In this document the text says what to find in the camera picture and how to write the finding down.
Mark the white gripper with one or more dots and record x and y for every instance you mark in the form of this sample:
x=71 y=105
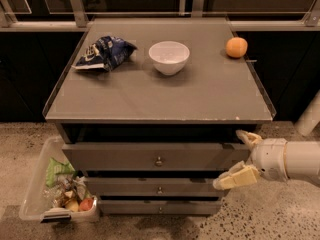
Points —
x=269 y=159

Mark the grey top drawer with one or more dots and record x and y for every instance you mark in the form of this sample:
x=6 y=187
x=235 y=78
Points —
x=154 y=156

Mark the grey drawer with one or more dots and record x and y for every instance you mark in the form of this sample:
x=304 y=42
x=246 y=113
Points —
x=160 y=187
x=167 y=207
x=154 y=156

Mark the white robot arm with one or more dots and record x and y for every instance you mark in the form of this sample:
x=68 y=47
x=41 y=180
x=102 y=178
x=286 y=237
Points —
x=302 y=161

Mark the grey drawer cabinet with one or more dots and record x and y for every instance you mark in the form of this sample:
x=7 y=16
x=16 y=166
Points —
x=205 y=102

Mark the grey middle drawer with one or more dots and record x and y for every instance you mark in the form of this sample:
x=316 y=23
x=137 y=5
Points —
x=160 y=187

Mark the grey bottom drawer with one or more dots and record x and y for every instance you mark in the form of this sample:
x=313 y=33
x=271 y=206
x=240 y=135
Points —
x=167 y=207

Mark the orange fruit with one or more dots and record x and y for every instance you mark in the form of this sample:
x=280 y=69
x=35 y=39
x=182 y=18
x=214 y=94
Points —
x=236 y=47

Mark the white bowl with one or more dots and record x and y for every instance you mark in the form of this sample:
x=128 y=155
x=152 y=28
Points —
x=169 y=57

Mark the red apple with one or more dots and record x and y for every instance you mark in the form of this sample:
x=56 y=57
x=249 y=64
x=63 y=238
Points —
x=86 y=204

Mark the blue chip bag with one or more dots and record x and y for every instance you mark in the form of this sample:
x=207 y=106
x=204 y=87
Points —
x=107 y=53

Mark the green snack bag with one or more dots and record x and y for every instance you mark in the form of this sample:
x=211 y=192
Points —
x=55 y=169

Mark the clear plastic bin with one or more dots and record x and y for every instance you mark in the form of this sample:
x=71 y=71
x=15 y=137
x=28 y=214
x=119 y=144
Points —
x=37 y=203

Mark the metal railing frame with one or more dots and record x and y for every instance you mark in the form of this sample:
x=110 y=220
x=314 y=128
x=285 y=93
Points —
x=241 y=15

